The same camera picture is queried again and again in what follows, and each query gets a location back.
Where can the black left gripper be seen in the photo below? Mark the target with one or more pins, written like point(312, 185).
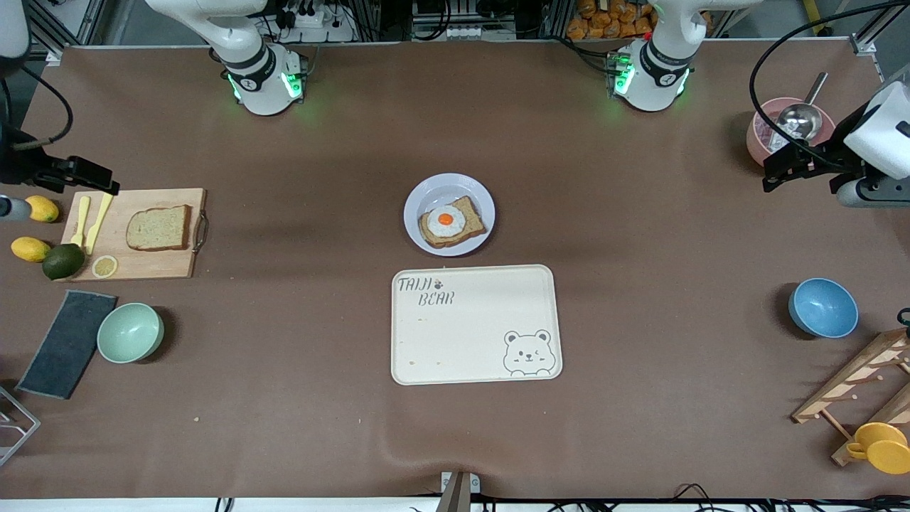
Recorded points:
point(832, 153)

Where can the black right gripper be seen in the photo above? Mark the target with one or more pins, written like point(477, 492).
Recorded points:
point(20, 166)

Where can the pale wholegrain bread slice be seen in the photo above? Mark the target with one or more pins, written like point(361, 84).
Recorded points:
point(158, 227)

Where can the toasted brown bread slice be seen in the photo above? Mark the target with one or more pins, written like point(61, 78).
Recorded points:
point(475, 222)

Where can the fried egg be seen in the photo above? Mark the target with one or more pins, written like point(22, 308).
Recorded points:
point(445, 220)

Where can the pale blue round plate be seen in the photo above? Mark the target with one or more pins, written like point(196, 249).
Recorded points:
point(441, 188)

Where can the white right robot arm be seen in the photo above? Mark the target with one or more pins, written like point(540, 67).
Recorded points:
point(263, 78)

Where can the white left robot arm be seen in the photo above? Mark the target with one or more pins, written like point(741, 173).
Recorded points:
point(654, 78)

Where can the pink bowl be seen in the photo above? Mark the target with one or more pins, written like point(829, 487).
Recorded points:
point(755, 146)

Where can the clear ice cubes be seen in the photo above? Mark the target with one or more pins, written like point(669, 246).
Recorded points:
point(768, 131)

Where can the yellow plastic fork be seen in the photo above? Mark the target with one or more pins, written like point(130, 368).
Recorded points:
point(82, 220)

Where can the yellow plastic knife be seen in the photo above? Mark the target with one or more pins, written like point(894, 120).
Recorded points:
point(99, 220)

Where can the metal scoop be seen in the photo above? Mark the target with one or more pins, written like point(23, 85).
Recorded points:
point(800, 121)

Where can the yellow lemon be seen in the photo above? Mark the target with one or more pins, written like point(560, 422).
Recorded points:
point(30, 249)
point(41, 209)

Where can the dark green avocado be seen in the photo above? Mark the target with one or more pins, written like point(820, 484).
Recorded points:
point(62, 262)

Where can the lemon slice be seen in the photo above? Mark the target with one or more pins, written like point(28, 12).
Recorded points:
point(104, 267)

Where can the wooden cutting board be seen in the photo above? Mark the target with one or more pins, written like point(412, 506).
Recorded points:
point(146, 267)

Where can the blue bowl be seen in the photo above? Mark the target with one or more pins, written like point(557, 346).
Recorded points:
point(823, 307)

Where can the mint green bowl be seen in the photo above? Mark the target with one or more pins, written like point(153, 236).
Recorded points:
point(129, 333)

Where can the dark grey sponge cloth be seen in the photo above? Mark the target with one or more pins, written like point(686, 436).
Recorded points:
point(67, 345)

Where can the wooden dish rack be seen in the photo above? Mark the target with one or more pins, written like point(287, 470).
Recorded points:
point(839, 387)

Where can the orange bread rolls pile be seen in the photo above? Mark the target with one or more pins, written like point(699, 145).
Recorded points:
point(604, 25)

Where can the white power strip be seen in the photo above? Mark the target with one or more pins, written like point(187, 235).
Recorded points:
point(313, 18)

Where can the yellow cup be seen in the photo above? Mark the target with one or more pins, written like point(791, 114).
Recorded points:
point(885, 451)

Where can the cream tray with bear print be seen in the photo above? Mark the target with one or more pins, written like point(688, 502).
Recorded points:
point(469, 334)

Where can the aluminium frame profile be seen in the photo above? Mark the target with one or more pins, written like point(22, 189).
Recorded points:
point(53, 55)
point(864, 46)

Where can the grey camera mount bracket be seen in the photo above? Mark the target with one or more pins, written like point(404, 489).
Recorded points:
point(455, 494)

